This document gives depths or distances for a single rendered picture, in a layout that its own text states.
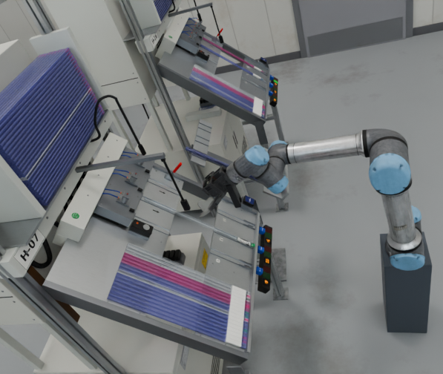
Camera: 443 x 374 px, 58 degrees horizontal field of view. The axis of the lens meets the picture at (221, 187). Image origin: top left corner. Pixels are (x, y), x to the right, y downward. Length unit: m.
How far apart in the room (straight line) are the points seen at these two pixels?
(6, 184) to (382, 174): 1.07
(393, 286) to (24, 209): 1.49
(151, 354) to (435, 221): 1.82
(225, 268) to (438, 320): 1.18
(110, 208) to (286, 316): 1.28
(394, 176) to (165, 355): 1.08
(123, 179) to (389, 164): 0.94
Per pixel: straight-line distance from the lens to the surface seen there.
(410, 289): 1.98
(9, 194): 1.24
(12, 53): 1.63
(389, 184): 1.33
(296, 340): 2.30
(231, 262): 1.64
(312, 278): 2.48
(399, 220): 1.48
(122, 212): 1.48
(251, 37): 4.77
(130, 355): 1.80
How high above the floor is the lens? 2.03
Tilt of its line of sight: 39 degrees down
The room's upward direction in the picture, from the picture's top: 21 degrees counter-clockwise
